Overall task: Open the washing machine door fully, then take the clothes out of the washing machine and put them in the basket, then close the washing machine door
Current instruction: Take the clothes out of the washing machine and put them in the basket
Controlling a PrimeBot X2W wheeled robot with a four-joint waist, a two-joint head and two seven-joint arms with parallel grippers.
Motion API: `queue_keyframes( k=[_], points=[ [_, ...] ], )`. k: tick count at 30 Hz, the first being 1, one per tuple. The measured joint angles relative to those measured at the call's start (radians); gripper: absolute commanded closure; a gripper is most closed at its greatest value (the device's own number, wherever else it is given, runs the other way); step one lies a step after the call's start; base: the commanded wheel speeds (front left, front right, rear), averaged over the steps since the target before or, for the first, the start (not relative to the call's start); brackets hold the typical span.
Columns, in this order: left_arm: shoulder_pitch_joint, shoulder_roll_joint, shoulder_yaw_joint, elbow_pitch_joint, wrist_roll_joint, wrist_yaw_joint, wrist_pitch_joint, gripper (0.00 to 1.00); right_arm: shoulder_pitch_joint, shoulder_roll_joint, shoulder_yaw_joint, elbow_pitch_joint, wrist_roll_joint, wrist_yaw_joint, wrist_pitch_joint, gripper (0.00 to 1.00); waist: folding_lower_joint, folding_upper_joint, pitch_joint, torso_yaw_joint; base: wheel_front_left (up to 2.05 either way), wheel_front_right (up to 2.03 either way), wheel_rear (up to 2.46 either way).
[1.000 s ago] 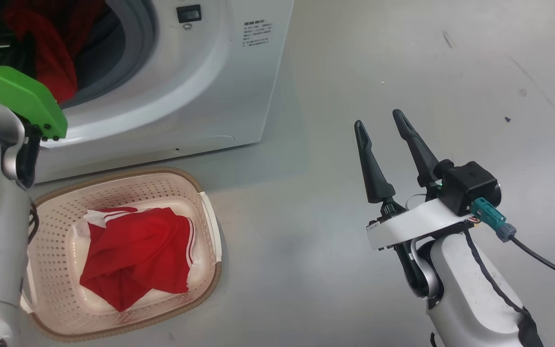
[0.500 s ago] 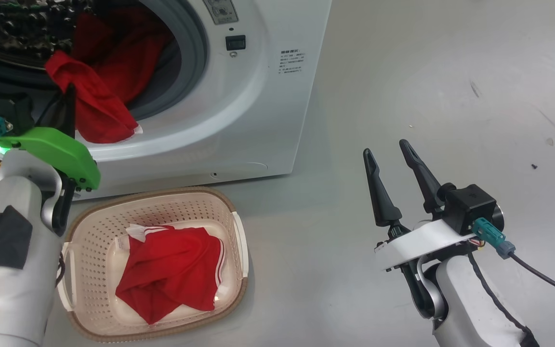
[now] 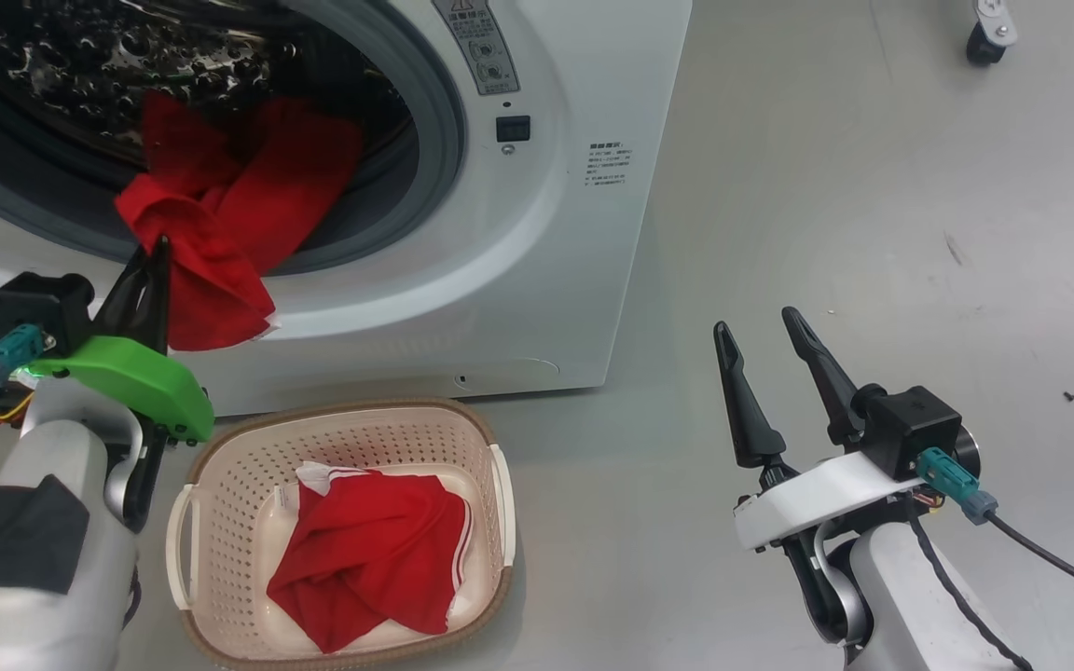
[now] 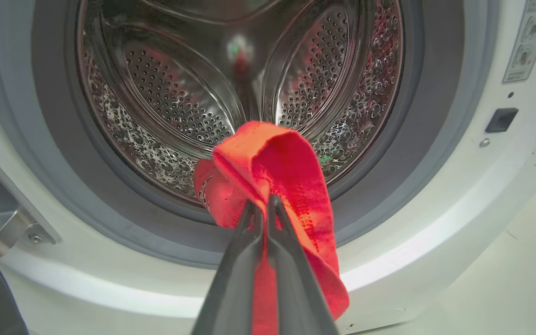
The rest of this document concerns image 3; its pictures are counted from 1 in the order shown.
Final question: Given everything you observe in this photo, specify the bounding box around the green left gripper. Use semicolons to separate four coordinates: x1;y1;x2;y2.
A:
31;235;215;445

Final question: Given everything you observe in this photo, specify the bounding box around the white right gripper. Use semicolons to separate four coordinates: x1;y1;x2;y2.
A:
712;306;929;612

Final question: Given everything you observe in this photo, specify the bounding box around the plain red garment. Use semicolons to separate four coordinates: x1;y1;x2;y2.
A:
115;90;366;353

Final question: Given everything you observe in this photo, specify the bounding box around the red jersey with white stripes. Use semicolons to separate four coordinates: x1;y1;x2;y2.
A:
266;460;475;655

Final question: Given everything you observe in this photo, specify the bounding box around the cream perforated laundry basket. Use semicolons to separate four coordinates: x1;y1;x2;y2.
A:
166;398;517;671

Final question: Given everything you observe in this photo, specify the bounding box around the white front-load washing machine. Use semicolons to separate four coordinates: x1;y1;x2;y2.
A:
0;0;693;418

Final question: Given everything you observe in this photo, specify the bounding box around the metal partition caster leg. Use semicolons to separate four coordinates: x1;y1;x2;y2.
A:
966;0;1020;67

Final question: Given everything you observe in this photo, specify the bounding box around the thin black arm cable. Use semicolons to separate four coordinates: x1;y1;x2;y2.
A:
905;508;1038;671

